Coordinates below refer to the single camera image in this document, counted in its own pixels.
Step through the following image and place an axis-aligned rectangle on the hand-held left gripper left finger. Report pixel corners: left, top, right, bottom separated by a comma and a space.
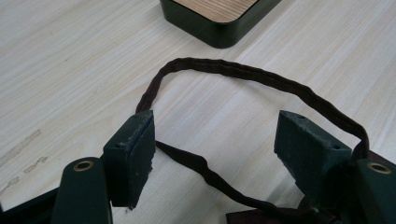
102, 109, 157, 210

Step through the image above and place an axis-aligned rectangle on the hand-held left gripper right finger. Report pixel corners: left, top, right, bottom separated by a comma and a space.
274, 109, 353, 201

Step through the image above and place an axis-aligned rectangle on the dark red cloth strap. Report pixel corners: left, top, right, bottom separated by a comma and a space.
135, 57, 396, 224

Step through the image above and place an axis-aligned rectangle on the black rack with wooden base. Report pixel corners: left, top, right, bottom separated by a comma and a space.
159, 0, 283, 49

